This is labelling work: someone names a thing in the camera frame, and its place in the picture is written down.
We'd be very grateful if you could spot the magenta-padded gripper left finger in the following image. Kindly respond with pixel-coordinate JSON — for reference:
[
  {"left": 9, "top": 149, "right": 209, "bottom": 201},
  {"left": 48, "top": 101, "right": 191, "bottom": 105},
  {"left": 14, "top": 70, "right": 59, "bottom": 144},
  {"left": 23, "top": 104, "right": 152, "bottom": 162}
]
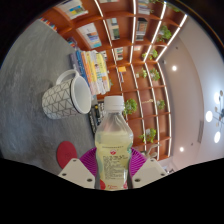
[{"left": 57, "top": 147, "right": 98, "bottom": 190}]

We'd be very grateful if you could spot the orange wooden shelf unit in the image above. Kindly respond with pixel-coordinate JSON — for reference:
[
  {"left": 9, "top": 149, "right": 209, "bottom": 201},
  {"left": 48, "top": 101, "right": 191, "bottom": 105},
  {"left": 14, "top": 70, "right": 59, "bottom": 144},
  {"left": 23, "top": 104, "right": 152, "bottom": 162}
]
[{"left": 36, "top": 0, "right": 189, "bottom": 162}]

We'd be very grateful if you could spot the branched ceiling lamp with globes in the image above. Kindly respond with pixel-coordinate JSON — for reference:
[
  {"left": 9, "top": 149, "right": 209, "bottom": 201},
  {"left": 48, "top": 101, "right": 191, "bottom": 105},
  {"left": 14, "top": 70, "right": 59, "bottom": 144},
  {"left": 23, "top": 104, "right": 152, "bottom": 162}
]
[{"left": 204, "top": 89, "right": 224, "bottom": 144}]

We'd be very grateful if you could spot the white mug with triangle pattern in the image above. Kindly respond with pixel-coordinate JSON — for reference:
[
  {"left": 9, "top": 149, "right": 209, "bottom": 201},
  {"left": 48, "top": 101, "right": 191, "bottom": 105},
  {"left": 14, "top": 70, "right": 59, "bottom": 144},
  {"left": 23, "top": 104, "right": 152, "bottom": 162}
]
[{"left": 41, "top": 68, "right": 93, "bottom": 120}]

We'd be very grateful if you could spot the stack of colourful books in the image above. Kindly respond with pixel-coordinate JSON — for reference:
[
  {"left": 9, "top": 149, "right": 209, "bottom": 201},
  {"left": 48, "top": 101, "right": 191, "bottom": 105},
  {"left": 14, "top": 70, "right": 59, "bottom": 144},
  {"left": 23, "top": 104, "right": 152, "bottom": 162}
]
[{"left": 68, "top": 49, "right": 112, "bottom": 97}]

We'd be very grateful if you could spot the ceiling air vent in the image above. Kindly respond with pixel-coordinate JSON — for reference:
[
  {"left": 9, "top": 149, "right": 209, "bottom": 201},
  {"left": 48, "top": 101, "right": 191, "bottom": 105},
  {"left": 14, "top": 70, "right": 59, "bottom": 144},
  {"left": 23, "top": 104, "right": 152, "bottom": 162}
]
[{"left": 197, "top": 119, "right": 205, "bottom": 144}]

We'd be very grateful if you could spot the clear bottle with yellow drink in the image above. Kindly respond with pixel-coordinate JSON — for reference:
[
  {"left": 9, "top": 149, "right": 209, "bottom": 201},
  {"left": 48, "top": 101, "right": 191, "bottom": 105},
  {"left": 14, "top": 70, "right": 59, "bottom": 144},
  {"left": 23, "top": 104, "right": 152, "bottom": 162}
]
[{"left": 94, "top": 95, "right": 134, "bottom": 192}]

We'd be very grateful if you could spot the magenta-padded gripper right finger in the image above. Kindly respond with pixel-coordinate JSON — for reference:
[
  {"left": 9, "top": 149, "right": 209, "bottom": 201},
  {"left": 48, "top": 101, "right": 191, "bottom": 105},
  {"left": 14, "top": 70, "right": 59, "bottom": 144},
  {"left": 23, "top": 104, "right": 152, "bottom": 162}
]
[{"left": 128, "top": 147, "right": 168, "bottom": 190}]

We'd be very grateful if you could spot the flat round red coaster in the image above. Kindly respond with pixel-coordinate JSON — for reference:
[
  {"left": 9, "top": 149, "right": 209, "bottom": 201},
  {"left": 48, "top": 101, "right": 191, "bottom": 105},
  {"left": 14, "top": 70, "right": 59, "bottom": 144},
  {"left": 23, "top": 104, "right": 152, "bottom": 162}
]
[{"left": 56, "top": 140, "right": 78, "bottom": 170}]

